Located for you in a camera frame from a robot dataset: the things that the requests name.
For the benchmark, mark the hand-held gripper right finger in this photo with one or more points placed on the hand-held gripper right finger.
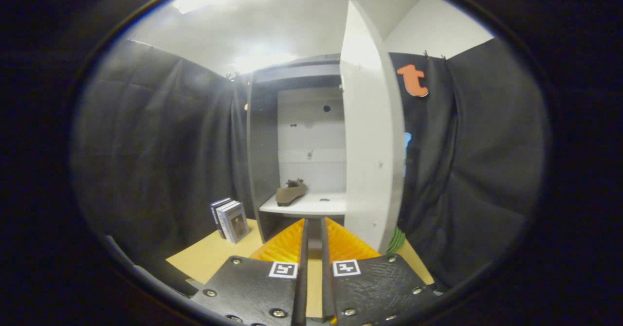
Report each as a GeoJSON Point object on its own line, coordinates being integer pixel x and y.
{"type": "Point", "coordinates": [327, 277]}

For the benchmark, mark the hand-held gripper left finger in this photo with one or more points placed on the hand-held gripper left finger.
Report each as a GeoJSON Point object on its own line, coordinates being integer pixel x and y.
{"type": "Point", "coordinates": [302, 277]}

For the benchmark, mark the brown fluffy shoe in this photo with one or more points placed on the brown fluffy shoe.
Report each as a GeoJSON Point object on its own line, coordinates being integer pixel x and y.
{"type": "Point", "coordinates": [291, 193]}

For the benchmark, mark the grey shoe cabinet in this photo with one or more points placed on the grey shoe cabinet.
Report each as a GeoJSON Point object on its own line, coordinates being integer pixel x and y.
{"type": "Point", "coordinates": [263, 141]}

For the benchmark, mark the white shoe cabinet door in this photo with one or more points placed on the white shoe cabinet door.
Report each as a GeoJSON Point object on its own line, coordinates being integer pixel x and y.
{"type": "Point", "coordinates": [372, 136]}

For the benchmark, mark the toy watermelon slice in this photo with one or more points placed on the toy watermelon slice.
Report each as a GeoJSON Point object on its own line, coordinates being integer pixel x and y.
{"type": "Point", "coordinates": [396, 241]}

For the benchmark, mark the dark blue book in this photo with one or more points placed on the dark blue book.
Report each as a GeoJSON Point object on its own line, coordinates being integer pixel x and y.
{"type": "Point", "coordinates": [217, 214]}

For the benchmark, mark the black backdrop cloth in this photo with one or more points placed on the black backdrop cloth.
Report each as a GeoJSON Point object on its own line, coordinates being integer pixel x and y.
{"type": "Point", "coordinates": [155, 146]}

